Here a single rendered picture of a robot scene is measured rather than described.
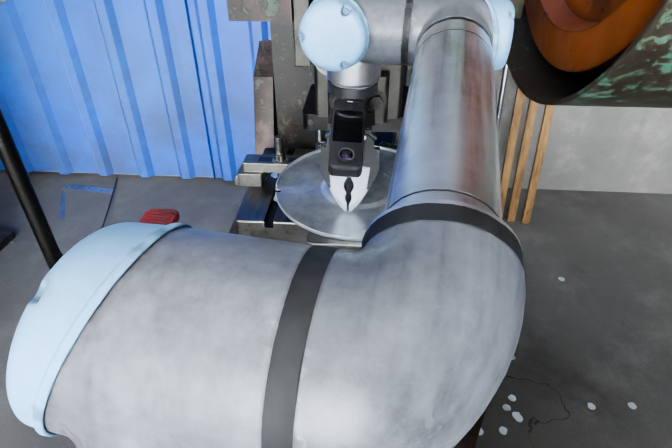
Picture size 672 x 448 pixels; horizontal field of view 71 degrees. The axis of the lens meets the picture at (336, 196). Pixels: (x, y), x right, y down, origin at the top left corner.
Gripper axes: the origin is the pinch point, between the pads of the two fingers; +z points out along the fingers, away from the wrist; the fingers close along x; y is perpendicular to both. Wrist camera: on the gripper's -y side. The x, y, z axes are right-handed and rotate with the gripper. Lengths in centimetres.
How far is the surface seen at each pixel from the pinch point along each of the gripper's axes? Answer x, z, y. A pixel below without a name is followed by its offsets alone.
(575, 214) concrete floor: -100, 77, 117
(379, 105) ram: -4.3, -13.6, 9.4
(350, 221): -0.5, 1.4, -2.2
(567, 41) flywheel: -33.7, -23.1, 15.7
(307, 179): 7.6, 1.0, 9.6
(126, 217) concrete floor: 100, 80, 102
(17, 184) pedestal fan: 85, 21, 35
